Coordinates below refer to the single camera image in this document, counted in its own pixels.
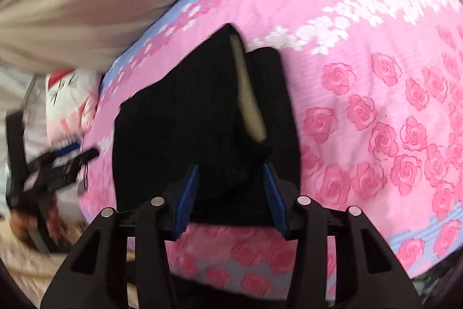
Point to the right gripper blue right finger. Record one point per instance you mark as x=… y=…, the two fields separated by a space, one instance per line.
x=275 y=201

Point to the black pants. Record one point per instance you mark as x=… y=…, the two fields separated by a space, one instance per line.
x=222 y=109

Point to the left hand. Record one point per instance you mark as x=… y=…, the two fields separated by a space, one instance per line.
x=21 y=224

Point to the pink floral quilt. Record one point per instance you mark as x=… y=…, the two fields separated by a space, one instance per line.
x=376 y=87

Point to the white cartoon face pillow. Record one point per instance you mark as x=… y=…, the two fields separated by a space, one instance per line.
x=71 y=102

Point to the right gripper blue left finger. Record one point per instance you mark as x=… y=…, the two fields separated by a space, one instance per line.
x=184 y=200

